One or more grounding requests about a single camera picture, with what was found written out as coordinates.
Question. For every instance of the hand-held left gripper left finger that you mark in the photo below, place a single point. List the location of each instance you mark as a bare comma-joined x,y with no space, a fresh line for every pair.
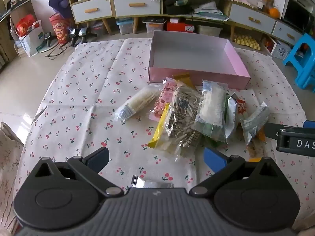
97,158

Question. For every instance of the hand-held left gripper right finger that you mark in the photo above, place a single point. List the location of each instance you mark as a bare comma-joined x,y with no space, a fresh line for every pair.
214,159

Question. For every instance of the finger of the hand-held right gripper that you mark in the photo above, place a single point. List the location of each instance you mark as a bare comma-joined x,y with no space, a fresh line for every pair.
273,129
310,124

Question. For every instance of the green white snack packet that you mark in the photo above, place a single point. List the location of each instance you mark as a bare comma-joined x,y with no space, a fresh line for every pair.
253,123

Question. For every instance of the orange snack packet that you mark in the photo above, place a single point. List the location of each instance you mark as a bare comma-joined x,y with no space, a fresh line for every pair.
256,150

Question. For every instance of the red snack packet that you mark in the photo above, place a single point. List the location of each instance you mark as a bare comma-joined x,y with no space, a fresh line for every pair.
241,107

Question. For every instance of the white narrow snack packet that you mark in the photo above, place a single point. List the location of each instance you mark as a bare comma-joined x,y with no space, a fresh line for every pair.
231,118

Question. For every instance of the wide white rice cracker packet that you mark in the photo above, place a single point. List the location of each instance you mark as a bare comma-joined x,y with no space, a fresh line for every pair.
211,105

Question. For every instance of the silver foil packet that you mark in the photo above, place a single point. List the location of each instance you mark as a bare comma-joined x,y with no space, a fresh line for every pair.
147,183

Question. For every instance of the sunflower seed packet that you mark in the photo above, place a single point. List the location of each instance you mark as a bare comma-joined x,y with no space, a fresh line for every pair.
182,108

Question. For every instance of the yellow snack packet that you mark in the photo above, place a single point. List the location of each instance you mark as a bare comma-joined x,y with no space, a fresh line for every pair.
158,130

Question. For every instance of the clear rice cracker roll packet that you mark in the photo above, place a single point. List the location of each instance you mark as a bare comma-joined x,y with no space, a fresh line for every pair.
137,102

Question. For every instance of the pink candy packet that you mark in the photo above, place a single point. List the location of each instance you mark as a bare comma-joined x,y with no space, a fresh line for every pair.
163,95

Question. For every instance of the gold brown snack packet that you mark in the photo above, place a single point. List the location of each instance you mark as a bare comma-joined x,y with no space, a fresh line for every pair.
183,77

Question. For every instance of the pink cardboard box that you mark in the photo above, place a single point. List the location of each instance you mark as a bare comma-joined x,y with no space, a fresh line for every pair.
189,51

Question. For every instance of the blue plastic stool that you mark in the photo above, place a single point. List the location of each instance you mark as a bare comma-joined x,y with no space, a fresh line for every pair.
305,61

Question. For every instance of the cherry print tablecloth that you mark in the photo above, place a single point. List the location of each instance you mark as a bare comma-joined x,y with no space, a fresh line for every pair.
86,91

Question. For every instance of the white printed carton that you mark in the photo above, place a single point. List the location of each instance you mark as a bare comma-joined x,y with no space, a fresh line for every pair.
279,49

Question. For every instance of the beige floral fabric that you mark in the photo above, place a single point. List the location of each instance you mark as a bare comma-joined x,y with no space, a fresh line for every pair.
9,164

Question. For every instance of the yellow egg tray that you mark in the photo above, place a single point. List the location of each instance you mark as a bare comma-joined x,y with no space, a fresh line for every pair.
246,41

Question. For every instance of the black microwave oven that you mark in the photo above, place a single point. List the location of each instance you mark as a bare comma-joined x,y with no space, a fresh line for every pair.
295,14

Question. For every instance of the clear storage box beige contents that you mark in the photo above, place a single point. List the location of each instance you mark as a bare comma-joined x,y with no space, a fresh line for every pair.
209,30

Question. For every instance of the white round base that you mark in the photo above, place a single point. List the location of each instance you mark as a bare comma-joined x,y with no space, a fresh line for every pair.
48,48

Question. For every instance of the black handheld device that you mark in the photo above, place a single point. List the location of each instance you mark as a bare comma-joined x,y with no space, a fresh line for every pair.
73,35
83,33
46,38

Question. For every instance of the stack of papers and bags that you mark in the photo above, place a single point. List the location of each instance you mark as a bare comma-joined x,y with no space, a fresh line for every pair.
210,12

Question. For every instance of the white shopping bag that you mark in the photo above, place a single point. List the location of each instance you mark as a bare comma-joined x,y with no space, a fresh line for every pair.
32,41

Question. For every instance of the blue lid storage box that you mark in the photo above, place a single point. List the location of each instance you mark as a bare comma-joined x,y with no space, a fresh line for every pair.
125,27

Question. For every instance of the red box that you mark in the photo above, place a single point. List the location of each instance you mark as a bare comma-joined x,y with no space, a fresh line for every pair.
179,27

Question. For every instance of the clear storage box dark contents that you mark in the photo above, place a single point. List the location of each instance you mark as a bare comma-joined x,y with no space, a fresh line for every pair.
153,27

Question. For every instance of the small white box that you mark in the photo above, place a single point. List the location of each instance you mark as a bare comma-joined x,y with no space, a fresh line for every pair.
175,20

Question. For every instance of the red gift bag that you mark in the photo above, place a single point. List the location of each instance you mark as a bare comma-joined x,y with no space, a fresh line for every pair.
25,25

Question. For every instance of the black box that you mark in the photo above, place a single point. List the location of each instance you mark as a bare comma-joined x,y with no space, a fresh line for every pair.
177,9

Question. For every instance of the green yellow bundle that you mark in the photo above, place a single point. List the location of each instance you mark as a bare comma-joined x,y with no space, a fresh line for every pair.
181,2

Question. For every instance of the wooden white cabinet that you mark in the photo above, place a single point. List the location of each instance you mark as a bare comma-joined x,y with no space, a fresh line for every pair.
69,5

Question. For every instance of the wooden bookshelf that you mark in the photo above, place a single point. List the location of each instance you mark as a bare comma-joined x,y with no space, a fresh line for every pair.
22,9

